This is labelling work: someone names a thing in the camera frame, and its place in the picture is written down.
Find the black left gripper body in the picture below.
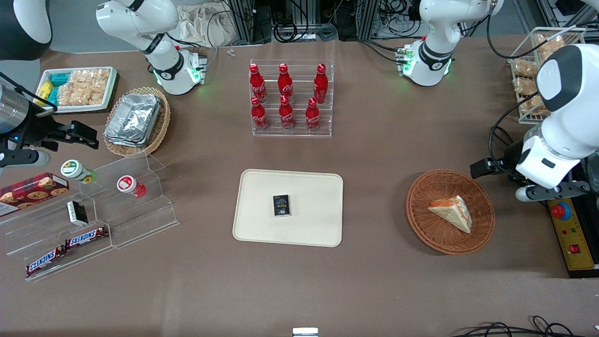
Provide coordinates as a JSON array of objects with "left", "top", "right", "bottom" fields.
[{"left": 503, "top": 139, "right": 532, "bottom": 181}]

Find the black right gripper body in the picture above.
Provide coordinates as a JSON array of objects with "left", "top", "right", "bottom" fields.
[{"left": 14, "top": 110, "right": 62, "bottom": 151}]

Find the white rectangular snack tray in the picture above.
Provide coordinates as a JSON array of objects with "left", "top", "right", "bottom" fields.
[{"left": 34, "top": 66, "right": 118, "bottom": 114}]

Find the aluminium foil tray stack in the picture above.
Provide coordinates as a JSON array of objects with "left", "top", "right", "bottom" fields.
[{"left": 103, "top": 93, "right": 162, "bottom": 148}]

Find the wrapped triangle sandwich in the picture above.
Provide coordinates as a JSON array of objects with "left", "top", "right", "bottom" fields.
[{"left": 428, "top": 194, "right": 473, "bottom": 234}]

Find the light oval wicker basket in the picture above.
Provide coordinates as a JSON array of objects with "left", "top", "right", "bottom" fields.
[{"left": 102, "top": 86, "right": 172, "bottom": 158}]

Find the brown round wicker basket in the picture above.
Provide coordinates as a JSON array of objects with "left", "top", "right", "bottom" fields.
[{"left": 405, "top": 169, "right": 496, "bottom": 256}]

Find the beige plastic tray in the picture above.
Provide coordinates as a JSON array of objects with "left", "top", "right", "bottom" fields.
[{"left": 233, "top": 169, "right": 344, "bottom": 248}]

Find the green lidded yogurt cup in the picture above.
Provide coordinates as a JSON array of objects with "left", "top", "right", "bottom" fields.
[{"left": 60, "top": 159, "right": 97, "bottom": 184}]

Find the yellow snack packet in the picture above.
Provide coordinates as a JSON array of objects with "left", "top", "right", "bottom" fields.
[{"left": 36, "top": 81, "right": 55, "bottom": 106}]

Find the clear rice cracker bag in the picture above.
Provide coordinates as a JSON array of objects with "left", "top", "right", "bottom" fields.
[
  {"left": 56, "top": 70, "right": 87, "bottom": 106},
  {"left": 82, "top": 68, "right": 111, "bottom": 105}
]

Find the wrapped bread pack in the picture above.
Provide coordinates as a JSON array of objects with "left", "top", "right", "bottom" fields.
[
  {"left": 513, "top": 77, "right": 539, "bottom": 97},
  {"left": 519, "top": 96, "right": 549, "bottom": 117},
  {"left": 533, "top": 33, "right": 567, "bottom": 59},
  {"left": 512, "top": 59, "right": 539, "bottom": 78}
]

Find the red tartan cookie box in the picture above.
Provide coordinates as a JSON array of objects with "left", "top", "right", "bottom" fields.
[{"left": 0, "top": 173, "right": 70, "bottom": 217}]

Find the red lidded yogurt cup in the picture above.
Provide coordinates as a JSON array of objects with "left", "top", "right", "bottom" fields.
[{"left": 117, "top": 175, "right": 147, "bottom": 198}]

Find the black white small box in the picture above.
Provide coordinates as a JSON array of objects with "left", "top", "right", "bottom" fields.
[{"left": 66, "top": 200, "right": 89, "bottom": 227}]

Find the clear acrylic stepped stand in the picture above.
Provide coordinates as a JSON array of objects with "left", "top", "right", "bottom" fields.
[
  {"left": 79, "top": 152, "right": 180, "bottom": 249},
  {"left": 0, "top": 185, "right": 114, "bottom": 282}
]

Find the yellow emergency stop box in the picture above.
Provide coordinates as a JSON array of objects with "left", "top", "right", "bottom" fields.
[{"left": 547, "top": 198, "right": 599, "bottom": 273}]

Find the Snickers chocolate bar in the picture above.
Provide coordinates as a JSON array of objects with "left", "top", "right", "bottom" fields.
[
  {"left": 64, "top": 226, "right": 110, "bottom": 249},
  {"left": 25, "top": 246, "right": 67, "bottom": 277}
]

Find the beige cloth bag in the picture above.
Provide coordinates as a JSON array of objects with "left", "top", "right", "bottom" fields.
[{"left": 174, "top": 4, "right": 240, "bottom": 47}]

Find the red cola bottle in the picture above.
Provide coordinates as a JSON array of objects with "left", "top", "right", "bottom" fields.
[
  {"left": 278, "top": 95, "right": 295, "bottom": 130},
  {"left": 249, "top": 64, "right": 267, "bottom": 103},
  {"left": 278, "top": 63, "right": 294, "bottom": 103},
  {"left": 251, "top": 96, "right": 269, "bottom": 131},
  {"left": 313, "top": 63, "right": 329, "bottom": 104},
  {"left": 305, "top": 97, "right": 321, "bottom": 132}
]

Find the small black card box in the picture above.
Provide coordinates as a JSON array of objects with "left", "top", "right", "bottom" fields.
[{"left": 273, "top": 194, "right": 292, "bottom": 218}]

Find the clear acrylic bottle rack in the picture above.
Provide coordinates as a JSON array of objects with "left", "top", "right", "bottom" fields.
[{"left": 249, "top": 59, "right": 335, "bottom": 138}]

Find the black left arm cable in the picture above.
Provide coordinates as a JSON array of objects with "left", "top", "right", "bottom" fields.
[{"left": 487, "top": 91, "right": 543, "bottom": 179}]

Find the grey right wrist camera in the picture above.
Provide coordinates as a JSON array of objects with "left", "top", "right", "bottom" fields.
[{"left": 0, "top": 149, "right": 51, "bottom": 169}]

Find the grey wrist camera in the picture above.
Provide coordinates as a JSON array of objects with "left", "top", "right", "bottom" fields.
[
  {"left": 515, "top": 180, "right": 592, "bottom": 203},
  {"left": 0, "top": 149, "right": 51, "bottom": 169}
]

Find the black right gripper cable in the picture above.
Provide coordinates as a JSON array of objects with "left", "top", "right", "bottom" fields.
[{"left": 0, "top": 72, "right": 58, "bottom": 114}]

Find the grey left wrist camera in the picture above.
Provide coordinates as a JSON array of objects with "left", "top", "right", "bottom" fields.
[{"left": 515, "top": 180, "right": 592, "bottom": 203}]

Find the white wire basket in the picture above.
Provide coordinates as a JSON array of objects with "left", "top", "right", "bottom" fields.
[{"left": 509, "top": 27, "right": 586, "bottom": 125}]

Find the black cable bundle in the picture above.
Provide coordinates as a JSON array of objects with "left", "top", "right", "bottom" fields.
[{"left": 450, "top": 315, "right": 583, "bottom": 337}]

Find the aluminium frame rack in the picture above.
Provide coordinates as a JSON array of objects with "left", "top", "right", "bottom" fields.
[
  {"left": 228, "top": 0, "right": 273, "bottom": 44},
  {"left": 357, "top": 0, "right": 380, "bottom": 40}
]

